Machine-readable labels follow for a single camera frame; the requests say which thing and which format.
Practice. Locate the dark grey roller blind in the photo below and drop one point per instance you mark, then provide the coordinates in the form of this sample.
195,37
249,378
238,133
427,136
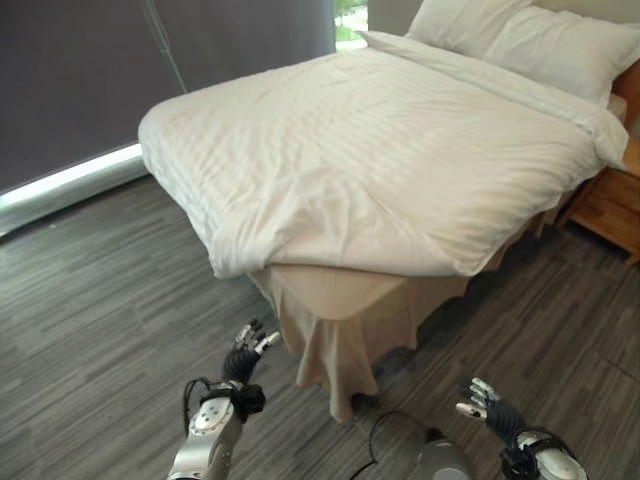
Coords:
100,75

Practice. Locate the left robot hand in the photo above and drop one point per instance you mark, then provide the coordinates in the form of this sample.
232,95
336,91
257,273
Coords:
242,357

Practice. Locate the white pillow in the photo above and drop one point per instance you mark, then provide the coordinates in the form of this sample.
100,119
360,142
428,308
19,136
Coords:
462,22
565,50

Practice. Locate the white striped duvet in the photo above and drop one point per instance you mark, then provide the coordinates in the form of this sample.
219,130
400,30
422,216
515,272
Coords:
360,160

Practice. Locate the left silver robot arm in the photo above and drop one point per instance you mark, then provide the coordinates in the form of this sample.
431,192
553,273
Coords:
215,425

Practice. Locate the wooden nightstand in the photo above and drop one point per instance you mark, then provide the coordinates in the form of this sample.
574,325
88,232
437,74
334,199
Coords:
607,212

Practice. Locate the beige bed skirt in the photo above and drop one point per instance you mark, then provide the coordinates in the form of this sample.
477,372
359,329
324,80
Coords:
350,325

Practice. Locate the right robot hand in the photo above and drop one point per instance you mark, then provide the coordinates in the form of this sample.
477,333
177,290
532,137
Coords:
492,407

